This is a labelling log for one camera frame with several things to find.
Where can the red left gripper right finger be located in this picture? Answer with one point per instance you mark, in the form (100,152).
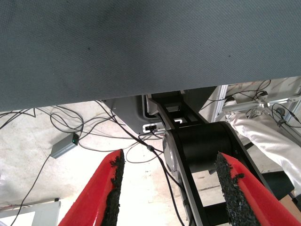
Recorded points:
(249,195)

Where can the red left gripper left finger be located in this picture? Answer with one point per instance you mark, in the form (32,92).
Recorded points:
(94,193)

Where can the grey robot base cover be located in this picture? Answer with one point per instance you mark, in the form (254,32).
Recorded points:
(127,110)

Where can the brown cardboard piece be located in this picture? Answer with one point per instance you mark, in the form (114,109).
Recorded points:
(289,202)

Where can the grey power box green light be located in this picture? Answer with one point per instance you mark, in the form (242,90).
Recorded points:
(62,147)

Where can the light grey floor box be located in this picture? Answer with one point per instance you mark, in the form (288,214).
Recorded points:
(35,214)

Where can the dark grey table cloth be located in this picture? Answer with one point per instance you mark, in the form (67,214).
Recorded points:
(141,47)

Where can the aluminium profile frame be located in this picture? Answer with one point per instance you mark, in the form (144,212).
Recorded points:
(219,101)

